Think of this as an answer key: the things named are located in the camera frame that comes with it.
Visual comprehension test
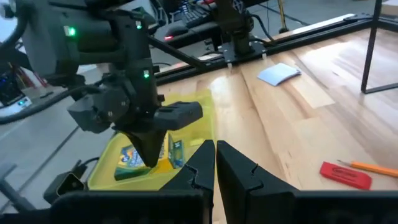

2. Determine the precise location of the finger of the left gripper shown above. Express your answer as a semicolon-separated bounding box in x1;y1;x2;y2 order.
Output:
123;128;169;169

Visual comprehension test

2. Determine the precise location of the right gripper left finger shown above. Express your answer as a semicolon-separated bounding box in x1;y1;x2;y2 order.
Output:
49;139;216;224

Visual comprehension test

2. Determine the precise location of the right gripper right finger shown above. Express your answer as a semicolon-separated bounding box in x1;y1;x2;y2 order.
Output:
216;140;398;224

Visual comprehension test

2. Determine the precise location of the yellow green crayon box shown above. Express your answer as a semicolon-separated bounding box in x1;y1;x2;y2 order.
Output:
114;133;185;182

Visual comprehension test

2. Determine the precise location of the yellow translucent pencil box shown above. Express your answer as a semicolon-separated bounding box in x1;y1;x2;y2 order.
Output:
86;88;216;191

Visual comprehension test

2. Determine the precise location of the red eraser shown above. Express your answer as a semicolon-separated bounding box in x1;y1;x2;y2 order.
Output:
319;161;373;191

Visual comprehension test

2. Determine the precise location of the blue sticky note pad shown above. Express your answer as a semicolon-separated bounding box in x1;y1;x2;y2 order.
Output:
257;62;302;87

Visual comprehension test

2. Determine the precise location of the orange pencil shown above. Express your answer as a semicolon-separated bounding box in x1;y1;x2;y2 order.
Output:
336;159;398;179

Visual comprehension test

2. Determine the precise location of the black computer mouse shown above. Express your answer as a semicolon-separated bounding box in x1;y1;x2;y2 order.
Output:
164;24;190;42

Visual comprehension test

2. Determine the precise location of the grey computer desk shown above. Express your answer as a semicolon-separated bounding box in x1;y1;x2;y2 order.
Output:
154;12;224;49

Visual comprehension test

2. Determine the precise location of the black keyboard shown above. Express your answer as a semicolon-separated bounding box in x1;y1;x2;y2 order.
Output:
180;1;215;29

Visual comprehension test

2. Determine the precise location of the black electronics box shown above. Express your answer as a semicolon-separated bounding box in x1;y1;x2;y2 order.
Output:
0;70;32;116

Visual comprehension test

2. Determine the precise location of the wooden shelf riser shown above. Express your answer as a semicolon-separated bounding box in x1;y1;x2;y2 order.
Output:
360;0;398;95

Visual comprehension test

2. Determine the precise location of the black table-level camera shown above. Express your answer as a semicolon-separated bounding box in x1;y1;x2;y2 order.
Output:
42;160;100;205

